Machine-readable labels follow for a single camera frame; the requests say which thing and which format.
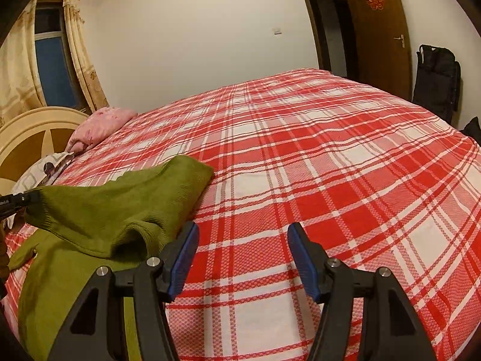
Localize red plaid bedsheet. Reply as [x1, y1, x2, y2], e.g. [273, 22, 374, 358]
[4, 68, 481, 361]

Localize dark cloth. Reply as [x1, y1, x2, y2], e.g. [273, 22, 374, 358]
[460, 117, 481, 141]

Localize black bag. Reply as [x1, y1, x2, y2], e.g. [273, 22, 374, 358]
[412, 44, 461, 123]

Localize pink pillow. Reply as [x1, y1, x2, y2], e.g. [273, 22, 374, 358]
[68, 107, 139, 153]

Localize dark wooden door frame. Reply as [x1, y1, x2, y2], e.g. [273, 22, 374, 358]
[295, 0, 361, 83]

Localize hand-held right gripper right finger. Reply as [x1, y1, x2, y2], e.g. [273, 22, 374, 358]
[287, 222, 438, 361]

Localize green knit sweater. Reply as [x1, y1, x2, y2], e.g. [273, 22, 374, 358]
[8, 154, 215, 361]

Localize cream wooden headboard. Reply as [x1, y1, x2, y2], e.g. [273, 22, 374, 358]
[0, 106, 91, 196]

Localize brown wooden door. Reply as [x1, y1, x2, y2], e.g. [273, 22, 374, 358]
[344, 0, 412, 102]

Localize white patterned pillow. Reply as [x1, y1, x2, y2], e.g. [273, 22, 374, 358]
[11, 150, 76, 196]

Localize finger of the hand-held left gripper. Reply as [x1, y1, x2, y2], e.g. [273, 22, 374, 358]
[0, 190, 41, 219]

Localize window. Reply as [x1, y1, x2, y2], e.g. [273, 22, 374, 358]
[35, 8, 81, 110]

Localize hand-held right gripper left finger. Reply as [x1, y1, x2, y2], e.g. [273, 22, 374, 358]
[47, 221, 200, 361]

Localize yellow patterned curtain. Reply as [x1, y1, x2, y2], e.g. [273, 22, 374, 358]
[0, 0, 47, 125]

